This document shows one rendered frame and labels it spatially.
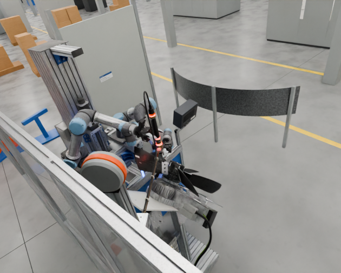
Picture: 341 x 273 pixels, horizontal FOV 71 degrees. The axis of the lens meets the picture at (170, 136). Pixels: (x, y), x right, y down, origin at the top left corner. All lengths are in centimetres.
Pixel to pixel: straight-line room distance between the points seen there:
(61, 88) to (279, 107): 256
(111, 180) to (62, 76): 152
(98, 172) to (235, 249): 211
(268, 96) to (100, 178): 272
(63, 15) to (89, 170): 885
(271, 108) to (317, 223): 143
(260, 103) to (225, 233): 166
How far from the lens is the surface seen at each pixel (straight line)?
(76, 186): 63
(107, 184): 88
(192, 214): 159
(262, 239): 284
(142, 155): 164
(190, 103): 244
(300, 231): 297
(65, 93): 228
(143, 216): 129
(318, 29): 734
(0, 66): 1067
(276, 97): 333
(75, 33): 322
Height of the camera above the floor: 245
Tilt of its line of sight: 37 degrees down
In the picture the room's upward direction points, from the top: 11 degrees counter-clockwise
